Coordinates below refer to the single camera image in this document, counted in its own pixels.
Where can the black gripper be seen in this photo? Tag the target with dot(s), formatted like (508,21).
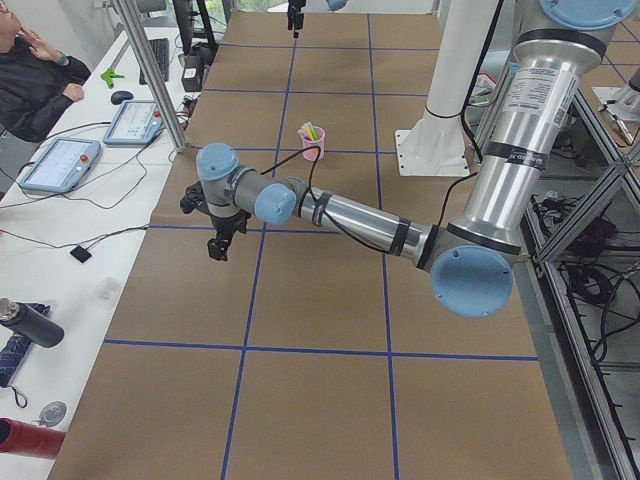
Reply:
(225,225)

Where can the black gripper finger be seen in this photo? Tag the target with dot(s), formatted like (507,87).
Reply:
(295,16)

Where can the green highlighter pen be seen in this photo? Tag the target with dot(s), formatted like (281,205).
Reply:
(305,128)

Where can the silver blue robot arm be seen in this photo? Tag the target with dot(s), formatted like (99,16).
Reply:
(333,5)
(470,259)

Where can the pink plastic pen holder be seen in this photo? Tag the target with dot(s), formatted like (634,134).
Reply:
(314,150)

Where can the black box with label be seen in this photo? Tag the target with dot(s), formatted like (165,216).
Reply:
(196,63)

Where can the small black square puck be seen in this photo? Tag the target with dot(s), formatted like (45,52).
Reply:
(80,253)

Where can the black keyboard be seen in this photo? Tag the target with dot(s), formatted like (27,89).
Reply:
(160,49)

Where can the far teach pendant tablet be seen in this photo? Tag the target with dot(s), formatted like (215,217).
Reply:
(135,123)

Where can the teach pendant tablet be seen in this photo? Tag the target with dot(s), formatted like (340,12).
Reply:
(135,123)
(63,164)

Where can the near teach pendant tablet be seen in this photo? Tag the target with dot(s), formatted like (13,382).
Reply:
(63,164)

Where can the black computer mouse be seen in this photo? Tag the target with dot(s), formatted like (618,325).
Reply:
(118,97)

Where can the green plastic clamp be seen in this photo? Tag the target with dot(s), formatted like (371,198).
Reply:
(109,76)

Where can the black water bottle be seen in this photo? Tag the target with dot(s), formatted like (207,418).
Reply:
(23,319)

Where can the silver round lid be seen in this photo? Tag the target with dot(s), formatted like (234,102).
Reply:
(52,414)

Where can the blue folded umbrella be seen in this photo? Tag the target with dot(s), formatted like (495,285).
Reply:
(11,356)

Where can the seated person in black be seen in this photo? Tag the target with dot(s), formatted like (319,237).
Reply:
(38,81)

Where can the red cylinder bottle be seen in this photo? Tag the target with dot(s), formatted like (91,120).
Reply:
(28,440)

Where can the aluminium frame post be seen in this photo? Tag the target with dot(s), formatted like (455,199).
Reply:
(136,34)

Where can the white central pedestal column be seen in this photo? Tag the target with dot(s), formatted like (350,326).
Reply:
(435,146)

